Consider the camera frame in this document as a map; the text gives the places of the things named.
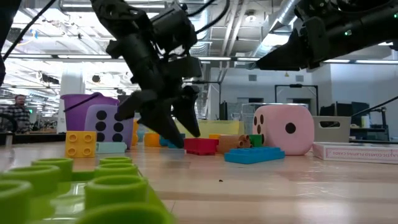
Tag purple plastic bucket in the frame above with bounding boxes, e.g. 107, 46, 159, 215
60, 91, 121, 132

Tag silver slanted ventilation duct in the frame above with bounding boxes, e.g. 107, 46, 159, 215
253, 0, 301, 60

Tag brown toy brick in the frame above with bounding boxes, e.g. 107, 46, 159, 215
216, 134, 253, 154

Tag red toy brick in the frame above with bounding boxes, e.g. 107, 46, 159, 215
183, 137, 220, 156

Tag narrow black background frame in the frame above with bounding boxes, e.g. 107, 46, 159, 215
274, 83, 320, 108

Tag long blue toy brick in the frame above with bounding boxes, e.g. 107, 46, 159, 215
223, 146, 286, 165

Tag small yellow toy brick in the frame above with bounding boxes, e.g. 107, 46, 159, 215
64, 130, 98, 159

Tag wide black background frame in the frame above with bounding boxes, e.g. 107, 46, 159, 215
185, 80, 223, 121

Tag long ceiling light strip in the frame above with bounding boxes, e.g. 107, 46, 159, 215
0, 53, 398, 65

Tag grey plastic bin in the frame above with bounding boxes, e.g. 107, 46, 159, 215
312, 115, 352, 143

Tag purple foam die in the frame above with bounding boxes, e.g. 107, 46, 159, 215
84, 104, 135, 150

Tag yellow plastic bin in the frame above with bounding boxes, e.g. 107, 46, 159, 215
174, 119, 246, 139

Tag row of black monitors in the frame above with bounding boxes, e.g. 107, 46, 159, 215
320, 101, 371, 118

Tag person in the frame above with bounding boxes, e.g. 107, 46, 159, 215
0, 94, 32, 135

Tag light blue toy brick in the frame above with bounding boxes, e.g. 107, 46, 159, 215
95, 141, 128, 154

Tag white building column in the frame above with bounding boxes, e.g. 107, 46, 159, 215
57, 63, 86, 131

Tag lime green toy brick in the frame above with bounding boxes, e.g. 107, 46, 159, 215
0, 156, 177, 224

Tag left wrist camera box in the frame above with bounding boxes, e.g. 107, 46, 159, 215
151, 6, 199, 53

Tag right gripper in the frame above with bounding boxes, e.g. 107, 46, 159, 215
255, 16, 366, 72

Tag pink playing card box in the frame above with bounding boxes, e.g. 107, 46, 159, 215
312, 141, 398, 165

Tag pink foam die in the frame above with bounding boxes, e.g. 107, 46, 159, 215
252, 104, 315, 156

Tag small green toy brick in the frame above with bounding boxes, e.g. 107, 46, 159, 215
248, 134, 264, 148

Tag black ceiling device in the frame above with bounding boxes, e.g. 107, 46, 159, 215
6, 27, 23, 44

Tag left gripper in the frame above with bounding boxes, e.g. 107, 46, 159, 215
107, 32, 203, 149

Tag black right frame rails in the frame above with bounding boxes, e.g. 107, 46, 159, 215
351, 95, 398, 142

